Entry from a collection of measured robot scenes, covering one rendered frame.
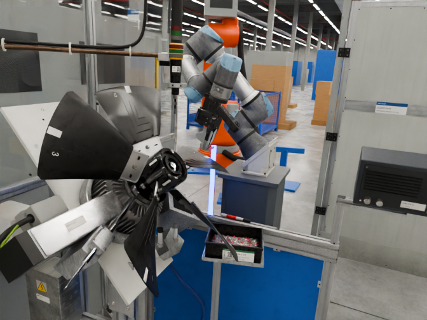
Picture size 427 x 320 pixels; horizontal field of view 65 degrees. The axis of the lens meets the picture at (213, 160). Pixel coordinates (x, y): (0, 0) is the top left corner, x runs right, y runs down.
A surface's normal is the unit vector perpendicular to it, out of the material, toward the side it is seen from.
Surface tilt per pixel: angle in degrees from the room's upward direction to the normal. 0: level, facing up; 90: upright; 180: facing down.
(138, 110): 43
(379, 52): 90
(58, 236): 50
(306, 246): 90
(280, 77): 90
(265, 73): 90
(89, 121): 75
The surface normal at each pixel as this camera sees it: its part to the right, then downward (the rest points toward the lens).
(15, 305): 0.92, 0.15
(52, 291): -0.39, 0.23
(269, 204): 0.37, 0.27
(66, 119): 0.71, -0.06
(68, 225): 0.74, -0.50
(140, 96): 0.28, -0.57
